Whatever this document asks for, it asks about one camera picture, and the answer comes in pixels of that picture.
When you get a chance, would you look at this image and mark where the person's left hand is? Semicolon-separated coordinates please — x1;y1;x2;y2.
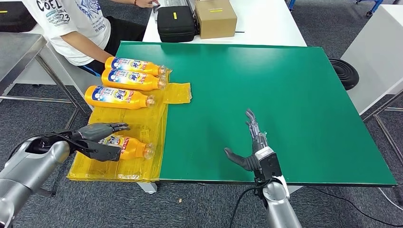
136;0;161;9

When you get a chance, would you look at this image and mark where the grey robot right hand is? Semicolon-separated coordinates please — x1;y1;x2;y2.
223;108;270;172

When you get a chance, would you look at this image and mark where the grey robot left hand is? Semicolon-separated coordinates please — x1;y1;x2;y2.
70;122;131;143

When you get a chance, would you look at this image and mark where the orange detergent bottle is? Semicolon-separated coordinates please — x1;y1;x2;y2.
104;57;168;77
84;85;156;110
101;68;168;92
98;133;156;161

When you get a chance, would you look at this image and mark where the silver laptop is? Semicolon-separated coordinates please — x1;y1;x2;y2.
152;0;198;22

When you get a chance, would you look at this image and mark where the black carrying case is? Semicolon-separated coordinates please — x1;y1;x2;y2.
0;1;38;33
156;5;196;43

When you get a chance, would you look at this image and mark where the white desk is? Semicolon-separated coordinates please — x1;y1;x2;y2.
14;28;106;111

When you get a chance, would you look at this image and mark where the brown cardboard box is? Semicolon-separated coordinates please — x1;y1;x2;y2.
194;0;238;40

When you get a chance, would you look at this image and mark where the person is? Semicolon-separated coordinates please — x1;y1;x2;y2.
21;0;161;77

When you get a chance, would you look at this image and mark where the black ribbed round stool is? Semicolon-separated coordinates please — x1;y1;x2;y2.
328;57;360;91

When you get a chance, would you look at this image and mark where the grey metal table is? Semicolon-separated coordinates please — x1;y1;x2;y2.
0;32;89;199

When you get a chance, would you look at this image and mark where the white table with metal legs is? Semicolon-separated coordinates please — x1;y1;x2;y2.
340;4;403;171

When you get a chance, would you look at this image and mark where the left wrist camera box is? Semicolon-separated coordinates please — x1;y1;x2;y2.
82;142;123;163

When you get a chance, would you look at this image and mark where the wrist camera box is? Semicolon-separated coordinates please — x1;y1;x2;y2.
254;147;283;182
82;142;123;163

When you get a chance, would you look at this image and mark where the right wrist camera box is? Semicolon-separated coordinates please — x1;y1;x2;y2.
254;147;283;182

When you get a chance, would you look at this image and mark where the blue strap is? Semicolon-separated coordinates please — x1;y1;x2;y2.
78;64;102;77

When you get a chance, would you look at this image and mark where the black floor cable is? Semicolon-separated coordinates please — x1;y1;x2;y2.
307;187;403;227

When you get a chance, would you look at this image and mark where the white floor cable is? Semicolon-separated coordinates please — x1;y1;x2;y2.
377;188;403;211

